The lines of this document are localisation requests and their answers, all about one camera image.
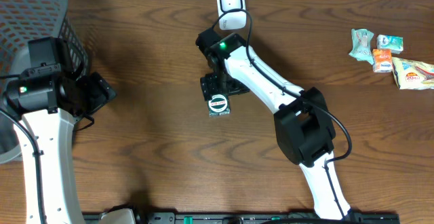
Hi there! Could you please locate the round white red lid cup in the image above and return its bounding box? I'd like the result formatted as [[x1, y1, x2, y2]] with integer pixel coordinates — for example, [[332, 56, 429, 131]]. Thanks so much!
[[207, 94, 231, 117]]

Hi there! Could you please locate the green snack packet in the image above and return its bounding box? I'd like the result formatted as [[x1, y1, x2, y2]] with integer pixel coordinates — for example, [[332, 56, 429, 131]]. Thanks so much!
[[349, 29, 374, 65]]

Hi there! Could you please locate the orange snack packet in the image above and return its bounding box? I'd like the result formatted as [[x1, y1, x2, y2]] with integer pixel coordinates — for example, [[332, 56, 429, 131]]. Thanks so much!
[[372, 49, 393, 73]]

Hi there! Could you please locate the small teal white packet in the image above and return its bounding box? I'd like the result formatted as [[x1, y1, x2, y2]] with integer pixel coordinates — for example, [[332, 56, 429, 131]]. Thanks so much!
[[376, 35, 403, 54]]

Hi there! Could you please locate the white blue snack bag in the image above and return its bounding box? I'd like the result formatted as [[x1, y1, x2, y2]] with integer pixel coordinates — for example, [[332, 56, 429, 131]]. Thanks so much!
[[392, 57, 433, 90]]

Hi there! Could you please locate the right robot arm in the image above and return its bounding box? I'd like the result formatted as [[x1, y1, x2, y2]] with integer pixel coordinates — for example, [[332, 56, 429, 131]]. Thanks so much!
[[195, 29, 351, 220]]

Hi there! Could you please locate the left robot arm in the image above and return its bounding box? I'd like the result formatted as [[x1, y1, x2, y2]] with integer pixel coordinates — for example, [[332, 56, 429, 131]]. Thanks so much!
[[4, 64, 136, 223]]

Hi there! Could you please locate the white barcode scanner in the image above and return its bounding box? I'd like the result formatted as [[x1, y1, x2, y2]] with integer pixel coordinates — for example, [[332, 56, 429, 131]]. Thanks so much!
[[216, 0, 247, 31]]

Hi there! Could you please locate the grey plastic mesh basket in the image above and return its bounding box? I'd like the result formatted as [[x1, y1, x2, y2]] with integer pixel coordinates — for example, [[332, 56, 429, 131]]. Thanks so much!
[[0, 0, 90, 166]]

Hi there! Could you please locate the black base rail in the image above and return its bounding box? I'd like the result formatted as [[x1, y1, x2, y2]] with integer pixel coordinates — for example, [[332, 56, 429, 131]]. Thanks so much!
[[83, 209, 401, 224]]

